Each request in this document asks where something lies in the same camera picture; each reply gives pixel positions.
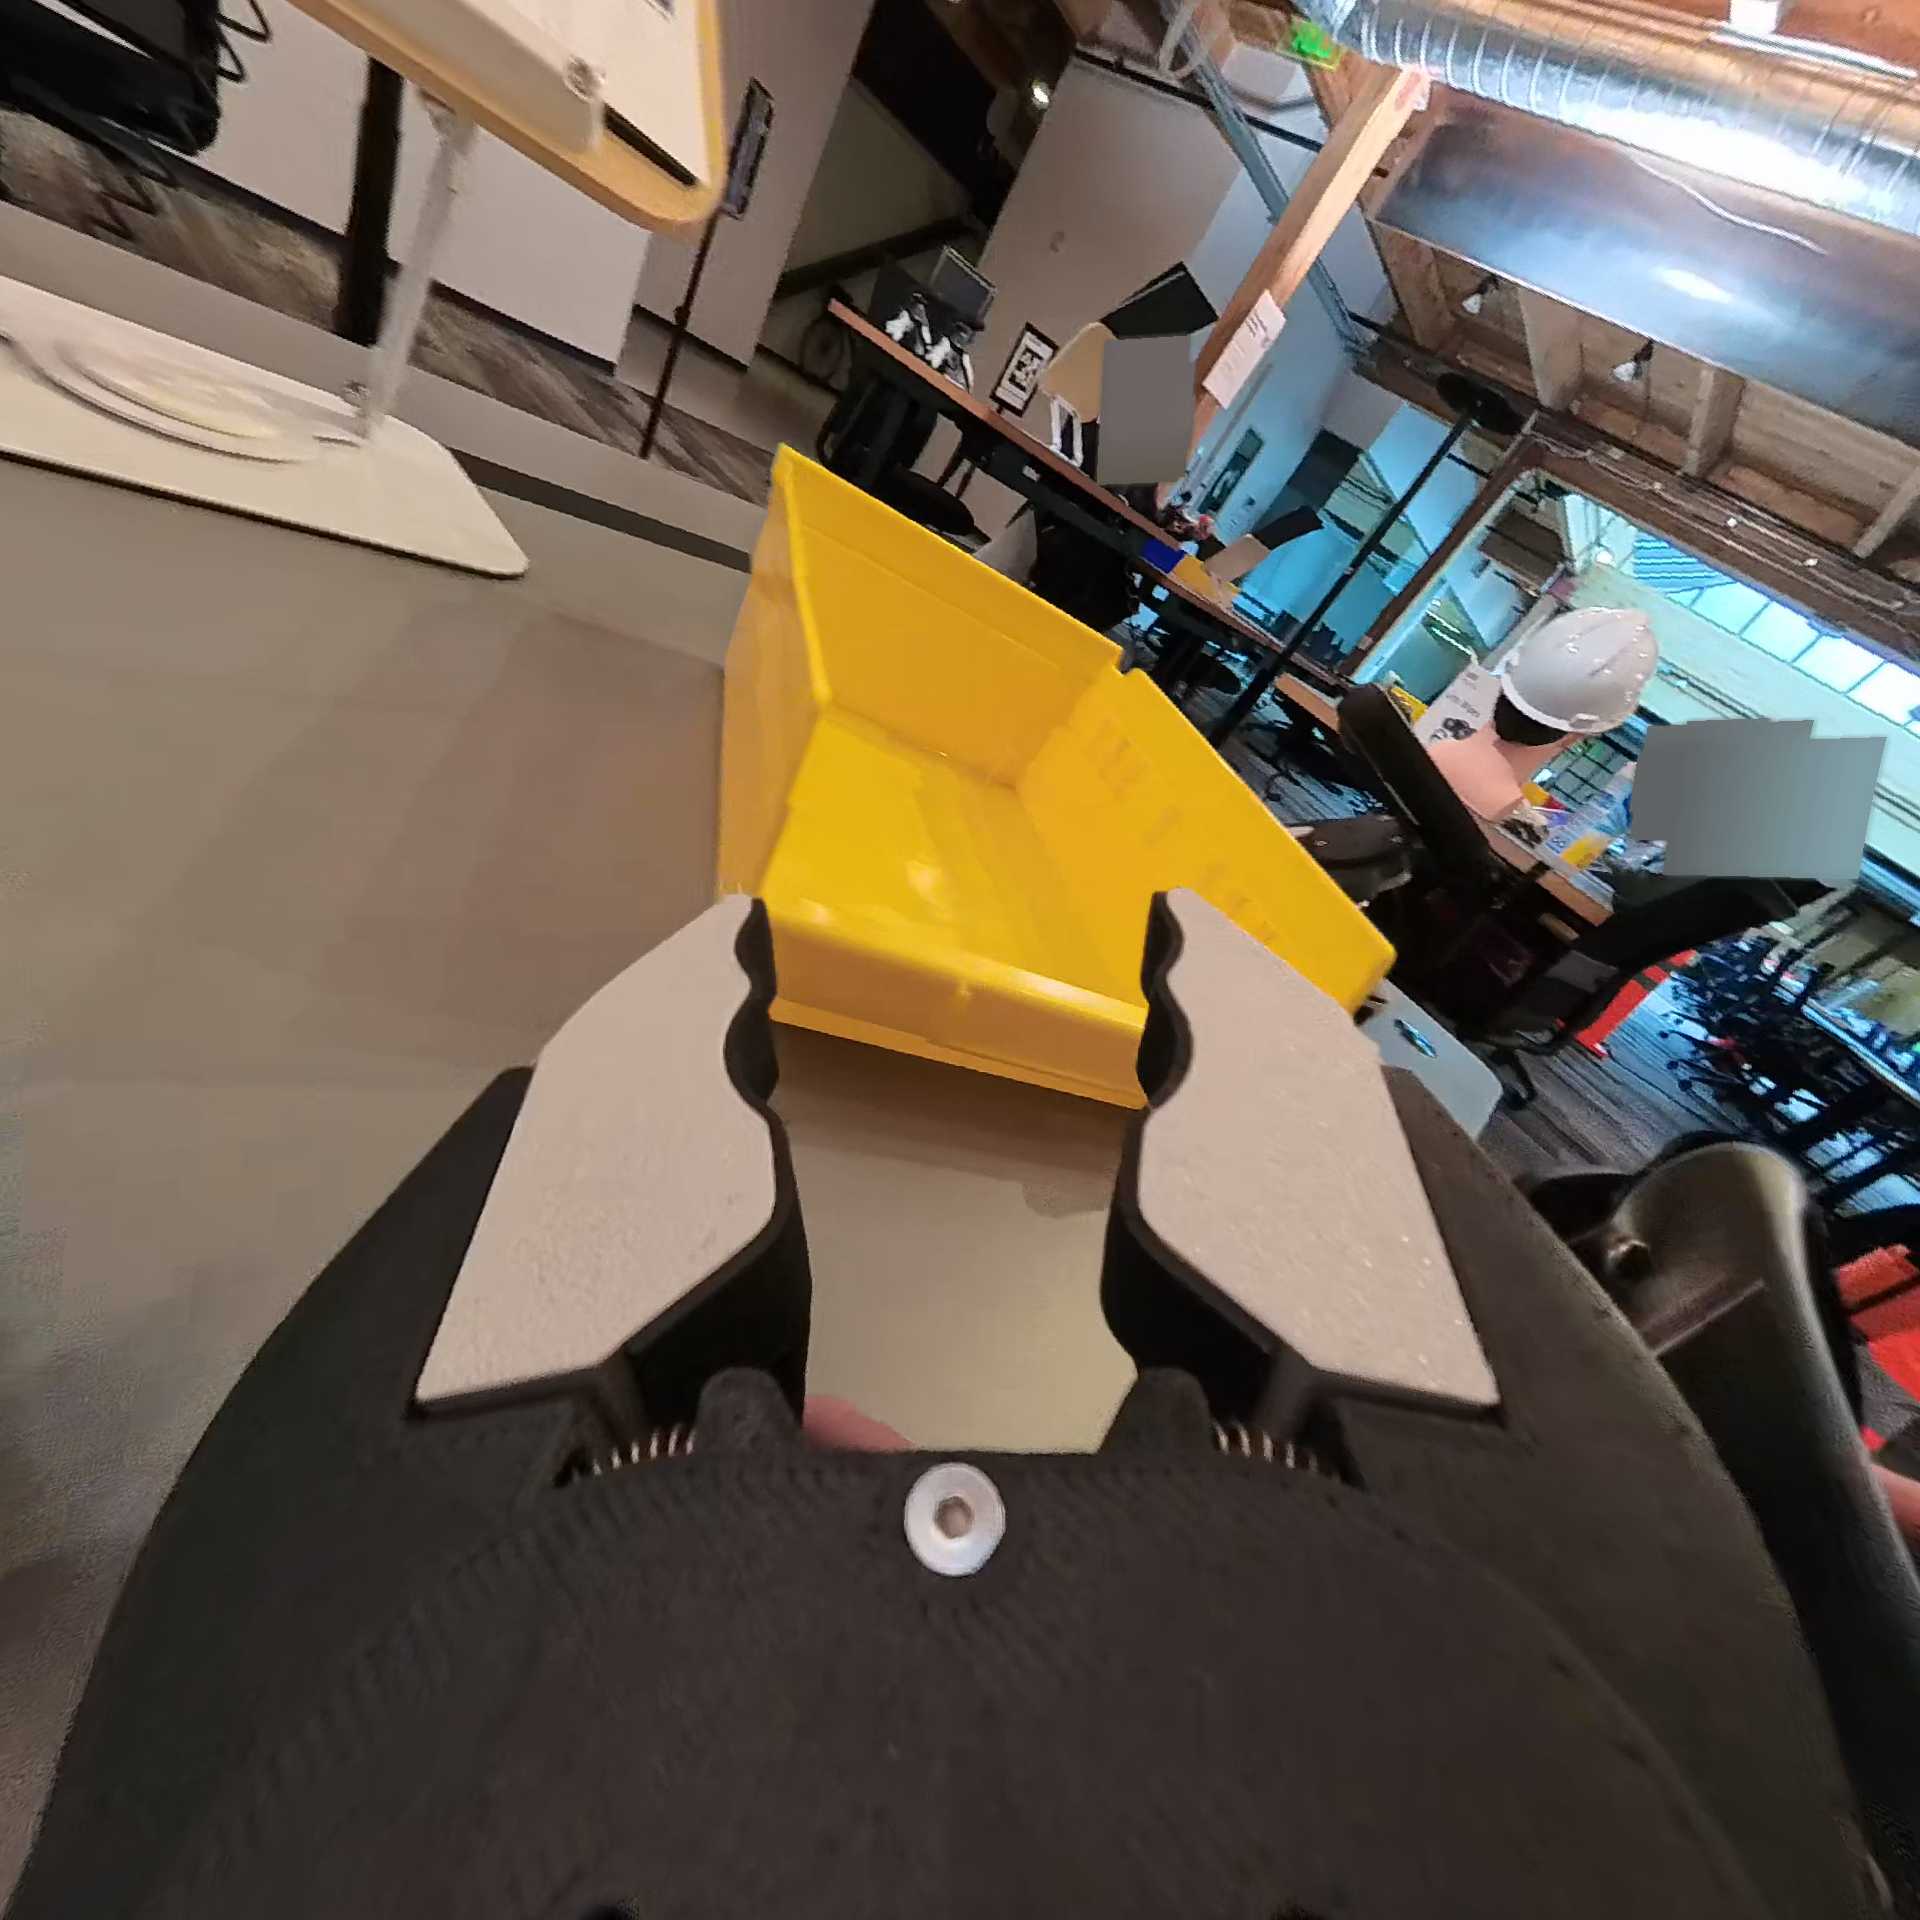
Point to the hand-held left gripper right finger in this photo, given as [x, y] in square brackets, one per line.
[1290, 1203]

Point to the grey chair armrest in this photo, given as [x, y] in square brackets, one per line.
[1753, 1273]

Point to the silver ventilation duct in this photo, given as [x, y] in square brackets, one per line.
[1654, 89]

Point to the white hard hat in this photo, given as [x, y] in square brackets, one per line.
[1584, 667]

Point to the printed instruction sheet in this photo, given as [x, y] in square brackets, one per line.
[630, 61]

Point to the long wooden desk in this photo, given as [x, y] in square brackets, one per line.
[1050, 445]

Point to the person's left hand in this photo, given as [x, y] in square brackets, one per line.
[850, 1426]

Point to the black office chair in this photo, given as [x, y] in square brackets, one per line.
[1424, 842]

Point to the black white tag sign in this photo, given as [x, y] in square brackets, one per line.
[1026, 370]

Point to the clear plastic disc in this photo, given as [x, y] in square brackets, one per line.
[166, 397]

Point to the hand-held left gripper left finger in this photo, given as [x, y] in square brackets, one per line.
[630, 1203]

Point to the yellow plastic box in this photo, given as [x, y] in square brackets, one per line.
[934, 842]

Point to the wooden ceiling beam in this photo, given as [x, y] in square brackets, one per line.
[1319, 196]

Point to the black pole sign stand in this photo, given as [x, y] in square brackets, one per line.
[749, 151]

